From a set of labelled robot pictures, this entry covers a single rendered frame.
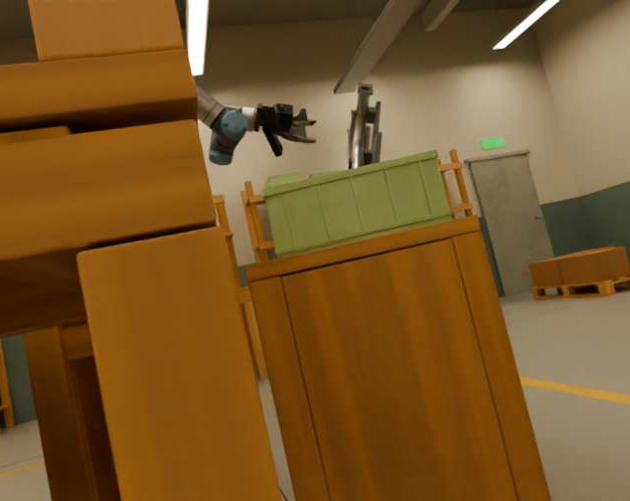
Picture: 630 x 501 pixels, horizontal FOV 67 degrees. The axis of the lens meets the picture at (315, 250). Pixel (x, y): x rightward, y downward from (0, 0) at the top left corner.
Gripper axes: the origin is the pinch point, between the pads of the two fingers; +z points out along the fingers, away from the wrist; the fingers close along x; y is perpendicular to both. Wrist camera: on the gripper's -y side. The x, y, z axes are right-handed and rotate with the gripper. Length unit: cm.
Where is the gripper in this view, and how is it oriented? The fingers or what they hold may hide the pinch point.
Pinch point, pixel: (316, 133)
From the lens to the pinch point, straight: 162.4
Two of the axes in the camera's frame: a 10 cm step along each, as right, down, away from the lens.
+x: 0.1, -6.3, 7.8
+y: 1.2, -7.7, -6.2
